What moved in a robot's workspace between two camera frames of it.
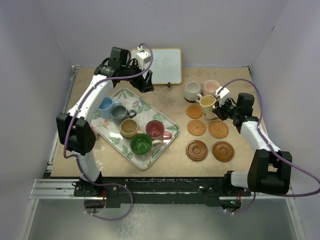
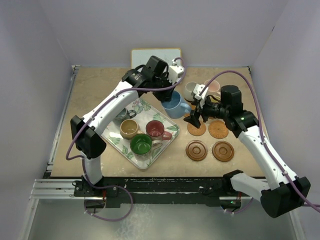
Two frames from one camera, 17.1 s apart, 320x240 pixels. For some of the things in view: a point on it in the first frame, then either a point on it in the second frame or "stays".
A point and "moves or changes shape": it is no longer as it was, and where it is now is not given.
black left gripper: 144,85 -> 166,96
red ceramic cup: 155,128 stays
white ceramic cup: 191,91 stays
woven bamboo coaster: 196,127 stays
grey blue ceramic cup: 120,113 stays
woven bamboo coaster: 218,129 stays
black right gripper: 219,110 -> 200,109
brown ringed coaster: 223,151 stays
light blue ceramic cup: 106,106 moves or changes shape
